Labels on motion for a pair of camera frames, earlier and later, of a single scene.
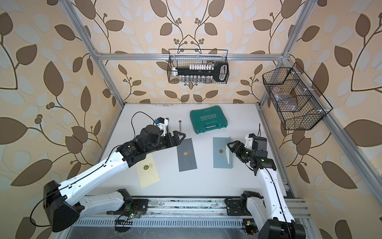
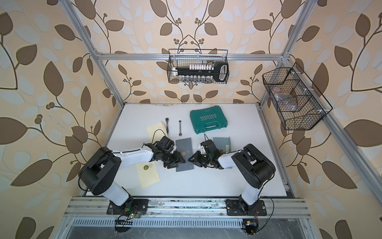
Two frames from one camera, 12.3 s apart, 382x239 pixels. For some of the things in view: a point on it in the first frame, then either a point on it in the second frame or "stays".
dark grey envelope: [186, 159] stays
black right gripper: [238, 148] → [196, 160]
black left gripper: [170, 143] → [177, 159]
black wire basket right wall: [299, 103] stays
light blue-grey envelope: [220, 155] stays
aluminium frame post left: [96, 55] stays
